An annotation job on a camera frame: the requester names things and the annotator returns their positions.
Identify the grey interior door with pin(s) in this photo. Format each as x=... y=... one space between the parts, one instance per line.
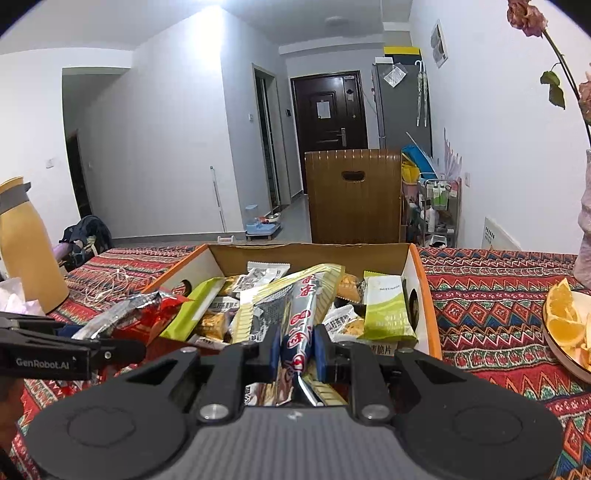
x=267 y=138

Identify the dark backpack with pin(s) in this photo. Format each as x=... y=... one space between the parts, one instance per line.
x=92 y=235

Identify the metal cart with bottles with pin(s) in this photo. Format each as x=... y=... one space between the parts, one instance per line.
x=436 y=212

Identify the pet bowl stand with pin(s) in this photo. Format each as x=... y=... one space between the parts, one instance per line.
x=270 y=226

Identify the yellow plastic bag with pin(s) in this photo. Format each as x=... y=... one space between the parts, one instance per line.
x=409 y=171

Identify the blue plastic tray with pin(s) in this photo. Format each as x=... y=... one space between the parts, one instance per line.
x=418 y=157

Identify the white mop stick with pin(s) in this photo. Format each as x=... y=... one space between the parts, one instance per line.
x=218 y=198

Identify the yellow black box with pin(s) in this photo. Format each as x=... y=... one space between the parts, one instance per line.
x=402 y=53

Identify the purple yoga mat roll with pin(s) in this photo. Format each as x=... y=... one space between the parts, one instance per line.
x=63 y=253

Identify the heap of orange slices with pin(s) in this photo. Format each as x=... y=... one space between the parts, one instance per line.
x=563 y=318

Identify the round ceiling lamp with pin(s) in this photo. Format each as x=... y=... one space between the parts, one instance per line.
x=335 y=21

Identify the wall picture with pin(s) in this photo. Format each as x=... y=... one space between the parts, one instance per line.
x=439 y=44

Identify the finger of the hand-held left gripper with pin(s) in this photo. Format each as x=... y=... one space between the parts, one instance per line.
x=32 y=321
x=120 y=354

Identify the pale pampas grass decoration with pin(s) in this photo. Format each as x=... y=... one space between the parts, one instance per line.
x=451 y=154

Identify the clear plastic bag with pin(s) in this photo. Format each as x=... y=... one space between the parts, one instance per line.
x=395 y=76

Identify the white folded umbrella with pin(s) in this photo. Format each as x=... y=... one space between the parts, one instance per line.
x=421 y=94

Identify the dried pink roses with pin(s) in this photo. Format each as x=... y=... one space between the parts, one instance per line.
x=526 y=16

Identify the blue pet water dispenser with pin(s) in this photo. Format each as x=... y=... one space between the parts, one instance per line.
x=251 y=219

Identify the yellow thermos jug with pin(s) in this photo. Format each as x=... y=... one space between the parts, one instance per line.
x=27 y=249

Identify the silver red snack packet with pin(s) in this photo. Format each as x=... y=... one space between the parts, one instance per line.
x=302 y=323

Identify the white wall heater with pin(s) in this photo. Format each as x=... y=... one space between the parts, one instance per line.
x=501 y=235

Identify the pile of snack packets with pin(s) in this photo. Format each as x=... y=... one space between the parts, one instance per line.
x=383 y=314

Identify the red silver snack bag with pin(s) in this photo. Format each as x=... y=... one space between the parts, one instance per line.
x=138 y=314

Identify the wooden chair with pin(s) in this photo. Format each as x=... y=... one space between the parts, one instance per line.
x=332 y=207

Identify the grey refrigerator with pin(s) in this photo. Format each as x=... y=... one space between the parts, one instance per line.
x=397 y=115

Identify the beige plate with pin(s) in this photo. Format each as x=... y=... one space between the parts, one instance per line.
x=561 y=355

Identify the red orange cardboard box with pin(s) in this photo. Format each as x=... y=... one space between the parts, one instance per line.
x=300 y=254

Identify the plastic bag of tissues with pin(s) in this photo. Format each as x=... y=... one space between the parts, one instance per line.
x=18 y=300

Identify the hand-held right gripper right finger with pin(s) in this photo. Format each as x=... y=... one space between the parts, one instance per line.
x=323 y=357

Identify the dark entrance door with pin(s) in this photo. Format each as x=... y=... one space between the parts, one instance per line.
x=332 y=152

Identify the pink ceramic vase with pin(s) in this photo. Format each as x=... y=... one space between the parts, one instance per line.
x=584 y=221

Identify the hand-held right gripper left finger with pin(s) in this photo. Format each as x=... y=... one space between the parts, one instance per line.
x=274 y=355

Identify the white paper notice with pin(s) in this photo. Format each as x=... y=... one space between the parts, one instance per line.
x=323 y=109

